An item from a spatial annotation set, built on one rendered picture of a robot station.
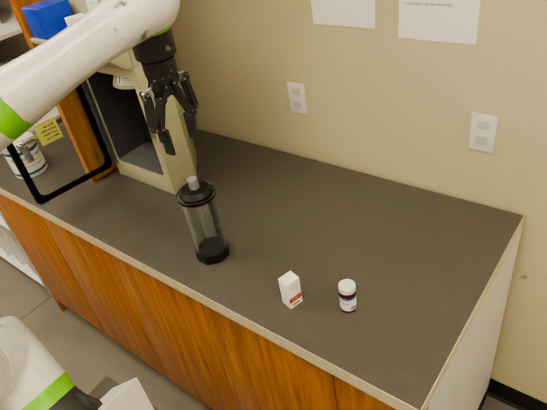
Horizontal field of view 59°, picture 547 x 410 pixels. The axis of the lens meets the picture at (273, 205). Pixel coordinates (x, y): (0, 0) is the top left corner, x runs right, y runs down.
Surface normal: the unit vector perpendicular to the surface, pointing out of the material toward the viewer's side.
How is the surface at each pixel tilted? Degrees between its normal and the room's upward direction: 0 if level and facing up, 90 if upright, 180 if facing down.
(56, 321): 0
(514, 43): 90
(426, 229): 0
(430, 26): 90
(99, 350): 0
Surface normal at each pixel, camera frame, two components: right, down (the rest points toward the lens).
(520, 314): -0.60, 0.55
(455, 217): -0.15, -0.79
